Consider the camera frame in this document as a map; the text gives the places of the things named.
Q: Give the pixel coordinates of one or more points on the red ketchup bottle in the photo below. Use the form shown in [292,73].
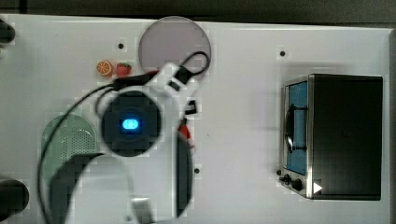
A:
[186,133]

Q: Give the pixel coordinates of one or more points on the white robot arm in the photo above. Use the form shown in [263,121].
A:
[144,175]

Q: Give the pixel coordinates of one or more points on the green oval strainer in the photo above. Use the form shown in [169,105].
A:
[75,136]

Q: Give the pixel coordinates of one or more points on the grey round plate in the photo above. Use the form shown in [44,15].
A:
[172,40]

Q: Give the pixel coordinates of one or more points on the red strawberry toy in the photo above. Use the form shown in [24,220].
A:
[123,70]

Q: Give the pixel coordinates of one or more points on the orange slice toy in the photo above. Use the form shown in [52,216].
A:
[104,68]

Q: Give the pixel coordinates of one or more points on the black toaster oven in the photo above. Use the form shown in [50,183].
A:
[332,137]

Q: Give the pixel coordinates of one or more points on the black cylinder post upper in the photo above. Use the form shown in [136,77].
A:
[7,32]

